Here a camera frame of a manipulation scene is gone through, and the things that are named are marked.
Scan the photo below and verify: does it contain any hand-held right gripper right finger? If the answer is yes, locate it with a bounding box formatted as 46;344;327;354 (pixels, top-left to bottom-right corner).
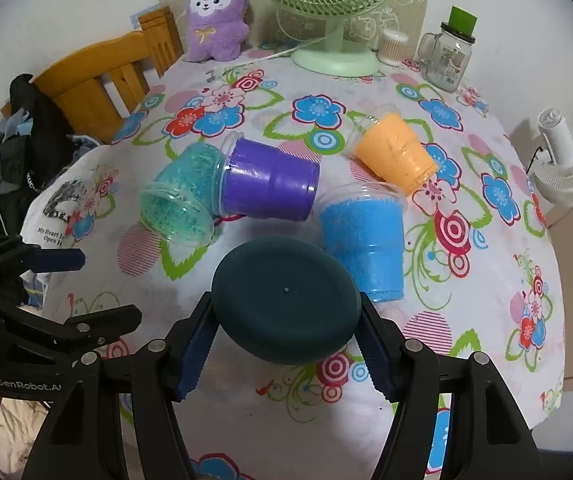
359;290;547;480

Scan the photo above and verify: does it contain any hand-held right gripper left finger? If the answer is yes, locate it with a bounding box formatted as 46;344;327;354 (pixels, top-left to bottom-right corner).
29;292;227;480

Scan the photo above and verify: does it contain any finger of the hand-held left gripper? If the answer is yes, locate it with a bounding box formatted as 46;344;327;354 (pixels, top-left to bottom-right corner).
0;234;87;282
0;299;143;357

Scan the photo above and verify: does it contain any dark teal cup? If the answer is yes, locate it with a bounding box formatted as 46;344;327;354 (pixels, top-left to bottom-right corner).
210;238;362;366

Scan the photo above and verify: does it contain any blue cup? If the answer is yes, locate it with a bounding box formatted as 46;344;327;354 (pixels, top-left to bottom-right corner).
317;182;410;303

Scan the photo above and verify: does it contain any clear green cup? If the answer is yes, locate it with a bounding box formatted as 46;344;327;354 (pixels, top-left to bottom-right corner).
139;142;228;249

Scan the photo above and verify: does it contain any purple cup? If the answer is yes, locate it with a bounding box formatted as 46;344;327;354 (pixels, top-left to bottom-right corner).
216;132;321;223

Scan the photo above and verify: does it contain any orange cup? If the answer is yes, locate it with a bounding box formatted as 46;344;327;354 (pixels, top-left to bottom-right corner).
349;104;441;196

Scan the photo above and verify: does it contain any beige cloth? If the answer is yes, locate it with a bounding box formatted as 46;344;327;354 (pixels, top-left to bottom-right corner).
0;400;51;462

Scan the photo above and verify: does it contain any white printed bag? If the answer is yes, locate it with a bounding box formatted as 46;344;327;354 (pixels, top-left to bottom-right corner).
19;172;98;286

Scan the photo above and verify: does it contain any dark clothing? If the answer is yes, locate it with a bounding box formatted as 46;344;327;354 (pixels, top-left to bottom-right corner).
0;74;92;241

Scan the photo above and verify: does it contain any wooden chair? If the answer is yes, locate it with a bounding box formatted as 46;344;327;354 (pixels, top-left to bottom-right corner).
1;7;184;145

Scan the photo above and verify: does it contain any small white fan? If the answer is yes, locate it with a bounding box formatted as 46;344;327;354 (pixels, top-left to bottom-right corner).
527;108;573;206

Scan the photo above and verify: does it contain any purple plush toy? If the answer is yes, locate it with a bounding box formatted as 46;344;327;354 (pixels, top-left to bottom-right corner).
182;0;251;63

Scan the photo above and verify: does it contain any green table fan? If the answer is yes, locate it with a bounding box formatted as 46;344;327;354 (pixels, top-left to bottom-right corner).
245;0;403;75

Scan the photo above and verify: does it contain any glass jar mug green lid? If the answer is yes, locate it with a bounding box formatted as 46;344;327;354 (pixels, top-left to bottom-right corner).
418;6;478;93

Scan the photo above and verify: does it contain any cotton swab container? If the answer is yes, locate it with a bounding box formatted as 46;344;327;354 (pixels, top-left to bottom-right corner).
377;29;410;66

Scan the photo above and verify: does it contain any white fan cable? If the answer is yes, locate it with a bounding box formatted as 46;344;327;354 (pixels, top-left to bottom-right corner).
245;40;317;60

